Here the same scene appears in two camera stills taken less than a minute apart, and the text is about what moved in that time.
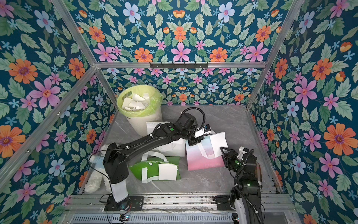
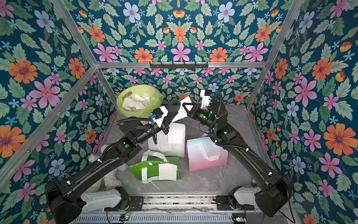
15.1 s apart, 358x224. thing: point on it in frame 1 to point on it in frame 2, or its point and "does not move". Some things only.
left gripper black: x=196 y=141 to x=167 y=120
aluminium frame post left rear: x=77 y=37 does not move
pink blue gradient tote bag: x=199 y=156 does not move
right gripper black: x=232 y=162 to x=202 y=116
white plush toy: x=98 y=180 does not move
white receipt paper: x=218 y=140 to x=182 y=113
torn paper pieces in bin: x=136 y=103 does not move
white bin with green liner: x=156 y=98 does not move
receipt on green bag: x=168 y=171 does not move
